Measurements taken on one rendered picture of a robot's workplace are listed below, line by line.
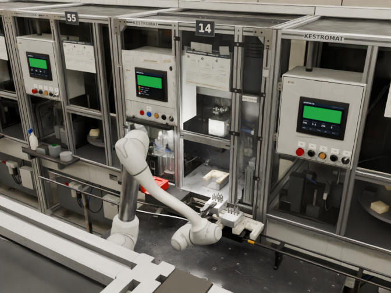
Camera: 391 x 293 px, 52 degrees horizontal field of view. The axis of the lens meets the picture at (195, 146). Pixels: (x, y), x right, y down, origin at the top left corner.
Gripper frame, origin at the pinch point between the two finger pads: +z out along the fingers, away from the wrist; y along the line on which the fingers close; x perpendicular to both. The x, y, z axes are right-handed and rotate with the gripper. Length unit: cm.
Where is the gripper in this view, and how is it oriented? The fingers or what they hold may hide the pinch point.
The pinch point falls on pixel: (212, 208)
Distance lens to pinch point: 250.3
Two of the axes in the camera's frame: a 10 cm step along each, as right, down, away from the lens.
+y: -0.1, -9.1, -4.2
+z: 5.2, -3.7, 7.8
